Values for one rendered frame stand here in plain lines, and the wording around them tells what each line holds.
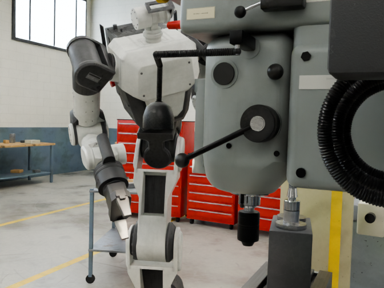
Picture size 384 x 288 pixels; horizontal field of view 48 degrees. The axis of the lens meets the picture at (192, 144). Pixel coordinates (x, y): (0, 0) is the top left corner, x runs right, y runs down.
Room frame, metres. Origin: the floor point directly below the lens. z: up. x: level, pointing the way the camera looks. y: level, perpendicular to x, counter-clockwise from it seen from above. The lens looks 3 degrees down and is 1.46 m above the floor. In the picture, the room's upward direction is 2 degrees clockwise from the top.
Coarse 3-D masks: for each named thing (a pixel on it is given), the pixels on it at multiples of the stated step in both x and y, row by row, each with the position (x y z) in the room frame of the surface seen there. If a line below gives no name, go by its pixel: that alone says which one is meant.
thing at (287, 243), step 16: (272, 224) 1.30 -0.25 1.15; (288, 224) 1.25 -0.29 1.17; (304, 224) 1.25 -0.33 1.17; (272, 240) 1.22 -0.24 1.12; (288, 240) 1.21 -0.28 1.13; (304, 240) 1.20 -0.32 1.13; (272, 256) 1.22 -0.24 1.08; (288, 256) 1.21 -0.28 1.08; (304, 256) 1.20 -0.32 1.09; (272, 272) 1.22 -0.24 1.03; (288, 272) 1.21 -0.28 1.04; (304, 272) 1.20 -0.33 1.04
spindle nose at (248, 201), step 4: (240, 196) 0.92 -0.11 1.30; (244, 200) 0.91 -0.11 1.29; (248, 200) 0.91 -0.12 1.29; (252, 200) 0.91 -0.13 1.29; (256, 200) 0.91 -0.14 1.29; (260, 200) 0.92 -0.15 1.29; (244, 204) 0.91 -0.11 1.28; (248, 204) 0.91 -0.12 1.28; (252, 204) 0.91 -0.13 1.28; (256, 204) 0.91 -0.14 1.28; (260, 204) 0.93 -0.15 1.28
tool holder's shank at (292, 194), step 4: (288, 188) 1.27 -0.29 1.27; (292, 188) 1.26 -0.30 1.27; (296, 188) 1.26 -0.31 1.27; (288, 192) 1.26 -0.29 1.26; (292, 192) 1.25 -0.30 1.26; (296, 192) 1.26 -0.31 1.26; (288, 196) 1.26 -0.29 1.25; (292, 196) 1.25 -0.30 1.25; (296, 196) 1.25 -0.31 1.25; (292, 200) 1.26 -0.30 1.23
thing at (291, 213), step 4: (284, 204) 1.26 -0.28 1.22; (284, 208) 1.26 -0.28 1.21; (288, 208) 1.25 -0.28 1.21; (292, 208) 1.24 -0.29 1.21; (296, 208) 1.24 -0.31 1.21; (284, 212) 1.26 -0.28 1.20; (288, 212) 1.25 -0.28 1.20; (292, 212) 1.24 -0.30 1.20; (296, 212) 1.24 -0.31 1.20; (284, 216) 1.26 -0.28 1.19; (288, 216) 1.25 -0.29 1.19; (292, 216) 1.24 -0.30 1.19; (296, 216) 1.25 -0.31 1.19; (284, 220) 1.26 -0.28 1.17; (288, 220) 1.25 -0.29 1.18; (292, 220) 1.24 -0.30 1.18; (296, 220) 1.25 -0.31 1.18; (292, 224) 1.24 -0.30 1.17; (296, 224) 1.25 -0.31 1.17
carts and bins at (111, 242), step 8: (96, 192) 3.75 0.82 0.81; (136, 192) 3.72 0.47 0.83; (112, 224) 4.52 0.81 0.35; (112, 232) 4.34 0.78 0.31; (104, 240) 4.05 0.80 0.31; (112, 240) 4.05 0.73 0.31; (120, 240) 4.06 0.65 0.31; (96, 248) 3.79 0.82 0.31; (104, 248) 3.79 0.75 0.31; (112, 248) 3.80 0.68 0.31; (120, 248) 3.81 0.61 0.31; (112, 256) 4.52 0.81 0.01; (88, 280) 3.76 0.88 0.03
